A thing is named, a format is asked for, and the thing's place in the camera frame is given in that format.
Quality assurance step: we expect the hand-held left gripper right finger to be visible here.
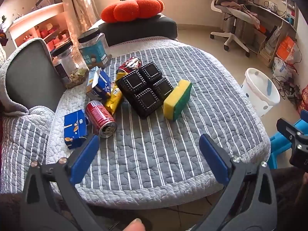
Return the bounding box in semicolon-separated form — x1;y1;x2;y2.
192;134;278;231

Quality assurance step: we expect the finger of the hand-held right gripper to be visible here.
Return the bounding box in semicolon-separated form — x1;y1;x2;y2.
276;118;308;150

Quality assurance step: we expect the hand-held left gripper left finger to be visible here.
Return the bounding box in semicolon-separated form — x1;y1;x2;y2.
20;134;107;231

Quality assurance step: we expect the blue snack box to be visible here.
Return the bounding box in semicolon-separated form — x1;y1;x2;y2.
64;109;90;150

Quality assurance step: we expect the red drink can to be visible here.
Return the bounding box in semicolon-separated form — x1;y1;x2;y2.
85;100;118;139

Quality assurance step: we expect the white plastic bin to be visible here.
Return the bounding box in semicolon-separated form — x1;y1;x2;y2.
241;67;281;117

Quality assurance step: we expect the yellow snack packet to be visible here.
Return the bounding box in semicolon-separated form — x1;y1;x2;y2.
104;72;125;115

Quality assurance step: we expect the yellow green sponge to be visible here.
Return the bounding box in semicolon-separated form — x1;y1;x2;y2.
164;79;193;122

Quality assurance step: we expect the blue drink carton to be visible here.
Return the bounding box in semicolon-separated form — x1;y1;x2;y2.
85;66;113;101

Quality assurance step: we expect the black plastic tray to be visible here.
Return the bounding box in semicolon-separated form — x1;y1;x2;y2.
116;62;174;119

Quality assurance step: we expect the person's left hand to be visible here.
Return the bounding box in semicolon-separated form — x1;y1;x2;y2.
126;218;146;231

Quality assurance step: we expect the blue plastic chair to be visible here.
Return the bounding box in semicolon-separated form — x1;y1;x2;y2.
268;109;308;170

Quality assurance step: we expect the red printed bag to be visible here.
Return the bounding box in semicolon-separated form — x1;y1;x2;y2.
298;85;308;112

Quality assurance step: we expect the grey striped quilt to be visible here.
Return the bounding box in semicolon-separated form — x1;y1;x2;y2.
0;37;272;210

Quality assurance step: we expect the white printed bag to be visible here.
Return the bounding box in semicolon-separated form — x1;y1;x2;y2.
272;56;293;78

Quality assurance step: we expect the orange cardboard box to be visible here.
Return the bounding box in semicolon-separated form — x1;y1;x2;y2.
276;36;296;63

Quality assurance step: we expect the stack of books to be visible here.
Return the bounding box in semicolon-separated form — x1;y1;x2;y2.
259;26;282;61

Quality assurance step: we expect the clear jar of nuts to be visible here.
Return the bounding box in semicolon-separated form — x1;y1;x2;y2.
50;41;90;89

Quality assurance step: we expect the grey backrest cushion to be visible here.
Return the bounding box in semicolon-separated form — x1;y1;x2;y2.
5;40;66;112

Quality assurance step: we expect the cartoon print red can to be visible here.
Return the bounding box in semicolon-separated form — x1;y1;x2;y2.
117;56;143;74

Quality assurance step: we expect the teal label plastic jar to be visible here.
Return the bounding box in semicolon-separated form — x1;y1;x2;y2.
77;28;113;70

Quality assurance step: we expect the wooden desk with shelves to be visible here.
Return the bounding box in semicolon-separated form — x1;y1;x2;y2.
248;0;299;68

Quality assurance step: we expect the pink garment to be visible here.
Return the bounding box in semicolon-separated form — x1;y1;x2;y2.
220;1;261;28

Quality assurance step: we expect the white office chair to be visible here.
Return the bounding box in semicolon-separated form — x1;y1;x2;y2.
210;0;260;58

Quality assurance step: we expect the dark grey seat cushion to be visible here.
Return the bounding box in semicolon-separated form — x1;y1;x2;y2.
98;14;179;48

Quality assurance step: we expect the beige curtain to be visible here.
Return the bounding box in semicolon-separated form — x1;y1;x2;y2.
59;0;94;42

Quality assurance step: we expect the orange pumpkin cushion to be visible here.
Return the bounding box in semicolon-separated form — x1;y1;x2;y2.
100;0;165;24

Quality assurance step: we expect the tangle of black cables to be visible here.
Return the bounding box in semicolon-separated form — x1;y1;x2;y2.
272;75;304;102

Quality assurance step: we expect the white wall shelf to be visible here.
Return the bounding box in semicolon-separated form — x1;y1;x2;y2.
0;0;73;53

